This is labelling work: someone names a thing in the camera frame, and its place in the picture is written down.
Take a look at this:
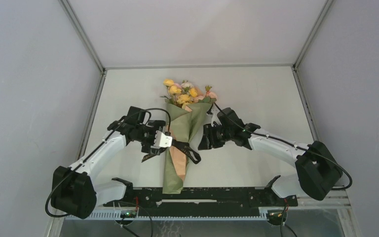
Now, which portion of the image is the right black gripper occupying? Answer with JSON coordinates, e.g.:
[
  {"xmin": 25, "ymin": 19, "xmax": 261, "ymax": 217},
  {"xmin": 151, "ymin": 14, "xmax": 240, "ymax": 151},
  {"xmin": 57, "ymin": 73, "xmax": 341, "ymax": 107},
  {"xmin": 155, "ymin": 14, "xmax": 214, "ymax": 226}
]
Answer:
[{"xmin": 197, "ymin": 123, "xmax": 233, "ymax": 151}]

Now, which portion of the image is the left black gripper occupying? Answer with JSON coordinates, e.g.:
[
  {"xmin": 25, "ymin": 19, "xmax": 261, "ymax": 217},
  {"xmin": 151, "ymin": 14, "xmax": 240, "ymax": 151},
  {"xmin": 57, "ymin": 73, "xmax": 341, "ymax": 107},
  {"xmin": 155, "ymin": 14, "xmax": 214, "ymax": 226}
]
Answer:
[{"xmin": 136, "ymin": 120, "xmax": 165, "ymax": 154}]

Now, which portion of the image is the black ribbon strap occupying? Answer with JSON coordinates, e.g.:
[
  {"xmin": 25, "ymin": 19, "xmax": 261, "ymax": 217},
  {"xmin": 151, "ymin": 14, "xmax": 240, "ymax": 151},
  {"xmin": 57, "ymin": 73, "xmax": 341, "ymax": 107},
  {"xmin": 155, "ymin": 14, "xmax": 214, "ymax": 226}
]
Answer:
[{"xmin": 141, "ymin": 138, "xmax": 202, "ymax": 165}]

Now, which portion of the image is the yellow flower stem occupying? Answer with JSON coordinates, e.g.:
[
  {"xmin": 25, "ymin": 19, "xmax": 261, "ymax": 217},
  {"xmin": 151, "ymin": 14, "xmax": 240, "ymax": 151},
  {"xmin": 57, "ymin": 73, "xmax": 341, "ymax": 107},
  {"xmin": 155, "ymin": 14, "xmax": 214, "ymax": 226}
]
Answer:
[{"xmin": 161, "ymin": 79, "xmax": 197, "ymax": 108}]

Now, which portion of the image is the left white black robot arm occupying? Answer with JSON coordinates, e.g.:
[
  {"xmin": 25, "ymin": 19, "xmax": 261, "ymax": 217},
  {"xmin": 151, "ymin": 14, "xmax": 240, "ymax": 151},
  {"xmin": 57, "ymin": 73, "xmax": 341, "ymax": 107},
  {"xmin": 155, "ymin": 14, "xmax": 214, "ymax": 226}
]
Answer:
[{"xmin": 44, "ymin": 106, "xmax": 172, "ymax": 219}]

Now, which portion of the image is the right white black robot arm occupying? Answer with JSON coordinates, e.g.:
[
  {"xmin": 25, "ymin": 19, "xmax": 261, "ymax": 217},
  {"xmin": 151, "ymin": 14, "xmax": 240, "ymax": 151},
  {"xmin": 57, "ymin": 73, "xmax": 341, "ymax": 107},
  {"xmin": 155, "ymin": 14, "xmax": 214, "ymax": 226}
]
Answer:
[{"xmin": 198, "ymin": 105, "xmax": 353, "ymax": 205}]

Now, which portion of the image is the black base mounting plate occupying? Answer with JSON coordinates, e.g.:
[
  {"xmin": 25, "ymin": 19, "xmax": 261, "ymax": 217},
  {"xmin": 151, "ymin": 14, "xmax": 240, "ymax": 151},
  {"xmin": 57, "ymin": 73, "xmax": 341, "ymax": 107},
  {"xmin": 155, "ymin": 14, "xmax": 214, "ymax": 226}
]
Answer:
[{"xmin": 105, "ymin": 187, "xmax": 298, "ymax": 218}]

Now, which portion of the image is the white slotted cable duct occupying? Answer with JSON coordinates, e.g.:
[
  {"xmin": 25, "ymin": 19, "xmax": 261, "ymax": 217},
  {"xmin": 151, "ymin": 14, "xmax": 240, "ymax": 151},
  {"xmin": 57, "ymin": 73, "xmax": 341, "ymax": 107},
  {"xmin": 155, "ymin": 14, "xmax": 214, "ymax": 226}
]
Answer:
[{"xmin": 64, "ymin": 209, "xmax": 288, "ymax": 221}]

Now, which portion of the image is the aluminium frame rail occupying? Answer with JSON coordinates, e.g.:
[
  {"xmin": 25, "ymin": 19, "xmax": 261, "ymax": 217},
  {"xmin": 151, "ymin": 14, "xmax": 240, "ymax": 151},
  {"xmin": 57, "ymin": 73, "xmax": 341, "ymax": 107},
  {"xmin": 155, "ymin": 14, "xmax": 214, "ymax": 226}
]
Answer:
[{"xmin": 103, "ymin": 187, "xmax": 346, "ymax": 207}]

